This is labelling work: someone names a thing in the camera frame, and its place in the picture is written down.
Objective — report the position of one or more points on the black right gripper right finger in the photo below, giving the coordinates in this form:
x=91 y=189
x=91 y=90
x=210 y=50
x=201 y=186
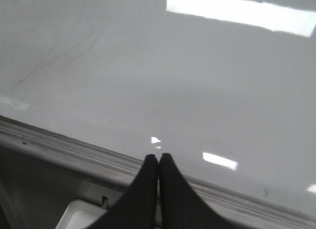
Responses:
x=181 y=207

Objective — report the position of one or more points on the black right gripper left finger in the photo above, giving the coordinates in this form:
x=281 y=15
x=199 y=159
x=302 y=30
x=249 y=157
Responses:
x=136 y=209

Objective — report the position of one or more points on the white whiteboard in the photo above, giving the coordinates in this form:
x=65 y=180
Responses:
x=228 y=87

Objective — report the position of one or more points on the white plastic tray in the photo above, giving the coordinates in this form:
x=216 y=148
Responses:
x=81 y=214

